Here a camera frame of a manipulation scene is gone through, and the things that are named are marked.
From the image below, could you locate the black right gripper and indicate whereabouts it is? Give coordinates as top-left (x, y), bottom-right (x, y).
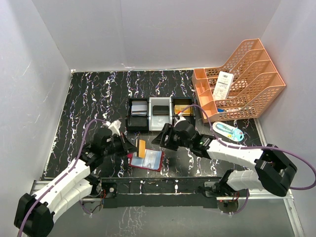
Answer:
top-left (152, 123), bottom-right (192, 151)

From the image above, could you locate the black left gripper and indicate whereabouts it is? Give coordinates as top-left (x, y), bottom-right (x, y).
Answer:
top-left (102, 132), bottom-right (139, 157)

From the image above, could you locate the gold magnetic stripe card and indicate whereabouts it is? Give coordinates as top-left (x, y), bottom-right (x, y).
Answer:
top-left (136, 139), bottom-right (146, 158)

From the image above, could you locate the red leather card holder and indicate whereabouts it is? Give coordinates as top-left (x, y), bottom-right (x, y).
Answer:
top-left (127, 149), bottom-right (164, 172)

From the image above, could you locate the white VIP chip card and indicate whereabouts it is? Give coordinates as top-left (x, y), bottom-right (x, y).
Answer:
top-left (131, 100), bottom-right (147, 116)

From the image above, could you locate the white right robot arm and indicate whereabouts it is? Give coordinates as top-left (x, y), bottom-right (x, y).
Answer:
top-left (152, 120), bottom-right (297, 197)

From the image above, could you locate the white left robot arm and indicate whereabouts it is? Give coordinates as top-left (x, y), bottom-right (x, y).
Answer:
top-left (14, 120), bottom-right (137, 237)

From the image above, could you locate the black card in white bin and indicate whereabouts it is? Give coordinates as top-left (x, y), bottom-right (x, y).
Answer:
top-left (152, 105), bottom-right (169, 116)

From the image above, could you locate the white bin middle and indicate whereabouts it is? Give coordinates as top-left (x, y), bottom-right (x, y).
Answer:
top-left (149, 97), bottom-right (172, 131)

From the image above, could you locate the black bin left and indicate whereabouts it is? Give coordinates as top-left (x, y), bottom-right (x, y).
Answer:
top-left (125, 98), bottom-right (149, 133)

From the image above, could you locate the black bin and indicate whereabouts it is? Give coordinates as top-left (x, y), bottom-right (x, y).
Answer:
top-left (172, 97), bottom-right (196, 125)
top-left (125, 98), bottom-right (149, 133)

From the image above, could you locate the black bin right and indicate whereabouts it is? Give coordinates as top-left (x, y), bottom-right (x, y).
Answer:
top-left (172, 97), bottom-right (196, 125)

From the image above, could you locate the white blue tape dispenser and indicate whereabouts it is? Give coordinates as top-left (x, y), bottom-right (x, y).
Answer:
top-left (212, 121), bottom-right (244, 142)

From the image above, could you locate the white paper receipt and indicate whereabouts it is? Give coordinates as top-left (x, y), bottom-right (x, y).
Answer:
top-left (213, 71), bottom-right (234, 100)

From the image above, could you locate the orange plastic desk organizer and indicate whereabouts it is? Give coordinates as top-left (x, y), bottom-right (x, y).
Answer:
top-left (192, 39), bottom-right (286, 123)

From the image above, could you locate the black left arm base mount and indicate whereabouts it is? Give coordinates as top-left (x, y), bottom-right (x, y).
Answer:
top-left (75, 175), bottom-right (117, 217)

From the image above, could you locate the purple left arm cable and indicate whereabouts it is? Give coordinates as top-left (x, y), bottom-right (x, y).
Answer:
top-left (16, 118), bottom-right (112, 237)

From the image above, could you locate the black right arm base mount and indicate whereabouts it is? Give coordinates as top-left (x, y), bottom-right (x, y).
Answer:
top-left (197, 181), bottom-right (250, 215)

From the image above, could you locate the aluminium frame rail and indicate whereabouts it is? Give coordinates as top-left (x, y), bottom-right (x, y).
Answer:
top-left (18, 179), bottom-right (304, 237)

